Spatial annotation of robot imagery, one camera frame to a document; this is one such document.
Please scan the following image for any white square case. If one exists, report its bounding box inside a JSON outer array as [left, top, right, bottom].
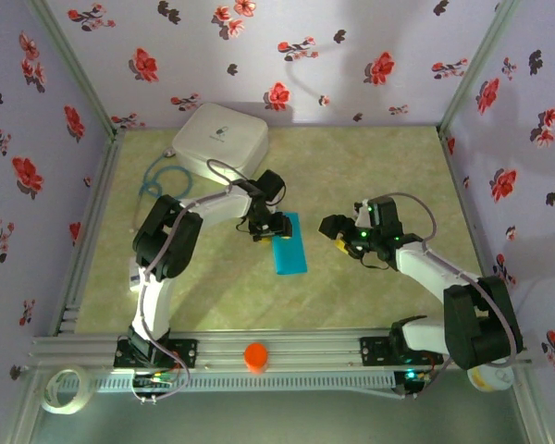
[[172, 102, 270, 184]]

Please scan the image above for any aluminium corner post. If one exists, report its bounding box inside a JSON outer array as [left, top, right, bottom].
[[438, 0, 524, 135], [25, 0, 124, 138]]

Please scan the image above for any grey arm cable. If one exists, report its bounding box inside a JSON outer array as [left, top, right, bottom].
[[129, 158, 260, 404], [395, 191, 524, 399]]

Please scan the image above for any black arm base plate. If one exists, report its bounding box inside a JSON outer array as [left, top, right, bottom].
[[113, 338, 200, 370], [359, 336, 445, 366]]

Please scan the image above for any blue cloth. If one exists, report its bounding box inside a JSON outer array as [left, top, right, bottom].
[[270, 211, 309, 278]]

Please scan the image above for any small circuit board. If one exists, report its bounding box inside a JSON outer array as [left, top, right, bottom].
[[395, 367, 434, 399], [131, 372, 177, 394]]

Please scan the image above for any aluminium front rail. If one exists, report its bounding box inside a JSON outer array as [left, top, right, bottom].
[[27, 327, 537, 371]]

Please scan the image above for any grey left arm cable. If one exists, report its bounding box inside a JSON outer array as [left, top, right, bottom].
[[129, 158, 260, 404]]

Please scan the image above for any clear tape roll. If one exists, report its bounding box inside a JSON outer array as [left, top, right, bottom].
[[40, 364, 96, 416]]

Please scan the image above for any white and yellow cup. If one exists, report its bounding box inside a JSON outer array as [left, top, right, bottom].
[[465, 363, 515, 394]]

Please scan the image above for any white slotted cable duct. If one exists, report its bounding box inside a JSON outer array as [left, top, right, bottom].
[[92, 369, 397, 394]]

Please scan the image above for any grey right arm cable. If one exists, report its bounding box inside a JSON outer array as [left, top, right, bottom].
[[395, 191, 524, 399]]

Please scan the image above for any blue stethoscope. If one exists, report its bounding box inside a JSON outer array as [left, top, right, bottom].
[[131, 146, 195, 232]]

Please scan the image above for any aluminium side rail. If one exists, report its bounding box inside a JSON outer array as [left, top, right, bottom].
[[437, 124, 512, 332], [50, 128, 127, 335]]

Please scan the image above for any aluminium frame leg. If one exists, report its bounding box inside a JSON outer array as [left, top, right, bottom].
[[2, 367, 45, 444], [511, 369, 554, 444]]

